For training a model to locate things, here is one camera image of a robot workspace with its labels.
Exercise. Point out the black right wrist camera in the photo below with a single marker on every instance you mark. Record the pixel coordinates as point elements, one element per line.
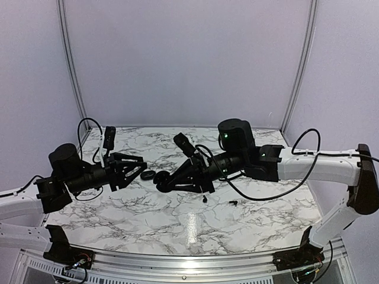
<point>184,144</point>

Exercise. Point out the black earbud charging case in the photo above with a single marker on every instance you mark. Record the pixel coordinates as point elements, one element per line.
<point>148,175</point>

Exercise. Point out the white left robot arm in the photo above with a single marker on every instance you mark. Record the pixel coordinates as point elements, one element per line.
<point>71,175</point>

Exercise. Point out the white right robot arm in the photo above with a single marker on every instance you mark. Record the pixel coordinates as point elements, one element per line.
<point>273,163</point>

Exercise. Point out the black round disc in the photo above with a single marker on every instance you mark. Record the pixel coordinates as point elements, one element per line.
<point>161,180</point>

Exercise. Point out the right aluminium frame post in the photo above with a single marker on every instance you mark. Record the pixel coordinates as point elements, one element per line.
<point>304,58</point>

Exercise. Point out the aluminium front rail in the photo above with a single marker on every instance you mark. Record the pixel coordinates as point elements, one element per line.
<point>118,267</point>

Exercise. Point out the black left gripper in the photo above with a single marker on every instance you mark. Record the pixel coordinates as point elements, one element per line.
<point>115,178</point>

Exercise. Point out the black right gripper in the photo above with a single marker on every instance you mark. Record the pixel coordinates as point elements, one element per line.
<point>203,180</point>

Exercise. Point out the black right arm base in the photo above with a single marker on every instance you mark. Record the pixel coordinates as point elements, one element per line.
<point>305,254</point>

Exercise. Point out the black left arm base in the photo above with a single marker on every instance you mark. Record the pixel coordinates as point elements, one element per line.
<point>61,251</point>

